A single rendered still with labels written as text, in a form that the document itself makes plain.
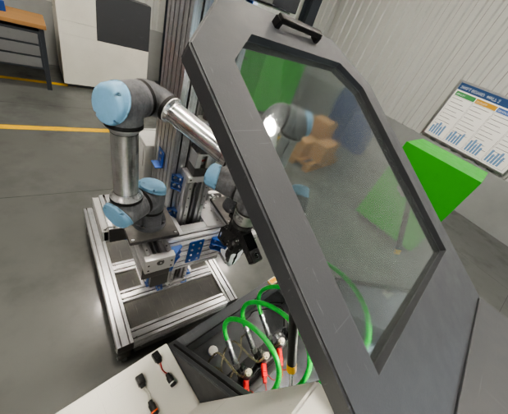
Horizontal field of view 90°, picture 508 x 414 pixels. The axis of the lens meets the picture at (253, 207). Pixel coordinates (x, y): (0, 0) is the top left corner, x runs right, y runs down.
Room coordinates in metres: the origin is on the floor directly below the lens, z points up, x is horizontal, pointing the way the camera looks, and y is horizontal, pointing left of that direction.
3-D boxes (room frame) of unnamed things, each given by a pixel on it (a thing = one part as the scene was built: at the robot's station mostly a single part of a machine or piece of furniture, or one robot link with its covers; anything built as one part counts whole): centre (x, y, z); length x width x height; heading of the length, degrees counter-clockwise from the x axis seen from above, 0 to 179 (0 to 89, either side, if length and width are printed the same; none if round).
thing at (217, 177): (0.66, 0.11, 1.54); 0.11 x 0.11 x 0.08; 79
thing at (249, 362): (0.45, -0.24, 0.91); 0.34 x 0.10 x 0.15; 146
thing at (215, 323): (0.68, -0.11, 0.87); 0.62 x 0.04 x 0.16; 146
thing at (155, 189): (0.83, 0.44, 1.20); 0.13 x 0.12 x 0.14; 169
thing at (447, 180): (3.72, -2.16, 0.65); 0.95 x 0.86 x 1.30; 56
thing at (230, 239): (0.63, 0.02, 1.38); 0.09 x 0.08 x 0.12; 56
